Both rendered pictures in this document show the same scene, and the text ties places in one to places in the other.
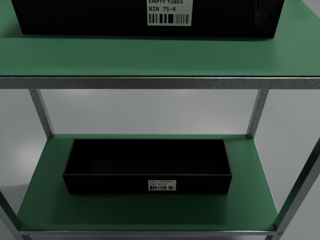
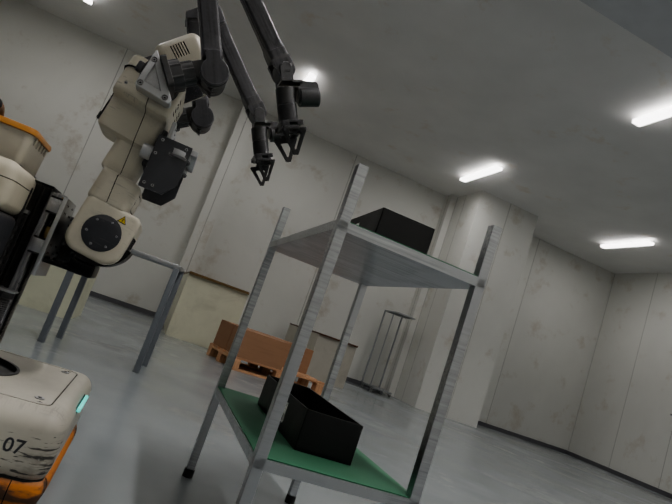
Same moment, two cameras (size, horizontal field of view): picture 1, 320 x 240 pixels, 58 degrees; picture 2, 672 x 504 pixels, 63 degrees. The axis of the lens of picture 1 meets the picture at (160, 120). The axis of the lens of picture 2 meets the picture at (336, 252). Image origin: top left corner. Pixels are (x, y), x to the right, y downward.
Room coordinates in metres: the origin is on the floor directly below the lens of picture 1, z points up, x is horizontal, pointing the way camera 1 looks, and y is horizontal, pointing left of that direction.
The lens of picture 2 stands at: (0.10, -1.69, 0.66)
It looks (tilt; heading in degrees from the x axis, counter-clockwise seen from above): 9 degrees up; 74
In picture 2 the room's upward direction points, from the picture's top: 19 degrees clockwise
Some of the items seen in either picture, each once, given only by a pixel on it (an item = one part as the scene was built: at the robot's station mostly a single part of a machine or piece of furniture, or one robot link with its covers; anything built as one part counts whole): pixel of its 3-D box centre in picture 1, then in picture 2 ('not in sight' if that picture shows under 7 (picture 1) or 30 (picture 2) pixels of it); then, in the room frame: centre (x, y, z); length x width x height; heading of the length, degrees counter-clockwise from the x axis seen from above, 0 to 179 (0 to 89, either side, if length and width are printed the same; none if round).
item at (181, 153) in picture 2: not in sight; (165, 165); (-0.01, 0.06, 0.99); 0.28 x 0.16 x 0.22; 90
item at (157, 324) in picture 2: not in sight; (117, 302); (-0.11, 2.66, 0.40); 0.70 x 0.45 x 0.80; 173
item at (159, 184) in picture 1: (148, 165); (303, 413); (0.68, 0.04, 0.41); 0.57 x 0.17 x 0.11; 90
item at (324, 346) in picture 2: not in sight; (314, 353); (2.99, 7.55, 0.36); 2.08 x 0.67 x 0.71; 90
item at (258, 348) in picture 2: not in sight; (269, 356); (1.65, 4.95, 0.23); 1.27 x 0.87 x 0.46; 11
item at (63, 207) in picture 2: not in sight; (86, 246); (-0.13, 0.12, 0.68); 0.28 x 0.27 x 0.25; 90
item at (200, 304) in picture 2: not in sight; (201, 308); (0.88, 7.27, 0.45); 2.66 x 0.86 x 0.91; 90
